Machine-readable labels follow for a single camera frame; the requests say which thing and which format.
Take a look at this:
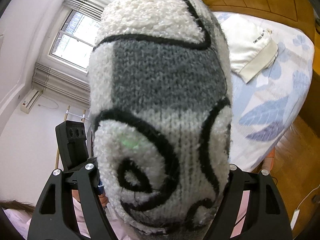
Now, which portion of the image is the grey white checkered cardigan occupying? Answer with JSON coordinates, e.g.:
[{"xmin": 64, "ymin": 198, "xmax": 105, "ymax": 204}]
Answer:
[{"xmin": 88, "ymin": 0, "xmax": 232, "ymax": 239}]

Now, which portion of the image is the person left hand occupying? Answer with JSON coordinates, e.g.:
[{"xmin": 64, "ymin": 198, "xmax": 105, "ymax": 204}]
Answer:
[{"xmin": 97, "ymin": 181, "xmax": 108, "ymax": 207}]

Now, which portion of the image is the white air conditioner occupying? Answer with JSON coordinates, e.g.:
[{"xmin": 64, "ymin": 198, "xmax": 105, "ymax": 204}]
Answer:
[{"xmin": 20, "ymin": 88, "xmax": 43, "ymax": 114}]

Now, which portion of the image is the beige curtain right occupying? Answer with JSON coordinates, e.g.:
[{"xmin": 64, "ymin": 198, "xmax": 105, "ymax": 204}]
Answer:
[{"xmin": 32, "ymin": 62, "xmax": 90, "ymax": 108}]

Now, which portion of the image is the beige curtain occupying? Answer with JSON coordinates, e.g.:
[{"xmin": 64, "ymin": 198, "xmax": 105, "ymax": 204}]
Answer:
[
  {"xmin": 32, "ymin": 62, "xmax": 90, "ymax": 108},
  {"xmin": 63, "ymin": 0, "xmax": 114, "ymax": 21}
]

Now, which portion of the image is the window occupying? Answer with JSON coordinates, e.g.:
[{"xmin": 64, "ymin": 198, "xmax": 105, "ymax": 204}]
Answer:
[{"xmin": 50, "ymin": 10, "xmax": 99, "ymax": 72}]

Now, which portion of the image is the beige curtain left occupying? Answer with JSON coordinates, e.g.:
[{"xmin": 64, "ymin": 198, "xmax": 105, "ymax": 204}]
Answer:
[{"xmin": 63, "ymin": 0, "xmax": 114, "ymax": 21}]

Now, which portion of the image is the folded cream white garment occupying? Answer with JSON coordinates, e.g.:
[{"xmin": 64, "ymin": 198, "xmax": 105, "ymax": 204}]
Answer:
[{"xmin": 222, "ymin": 19, "xmax": 278, "ymax": 83}]

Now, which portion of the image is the white charger cable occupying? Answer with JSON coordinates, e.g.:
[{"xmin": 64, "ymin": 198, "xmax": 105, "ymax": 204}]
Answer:
[{"xmin": 290, "ymin": 183, "xmax": 320, "ymax": 230}]

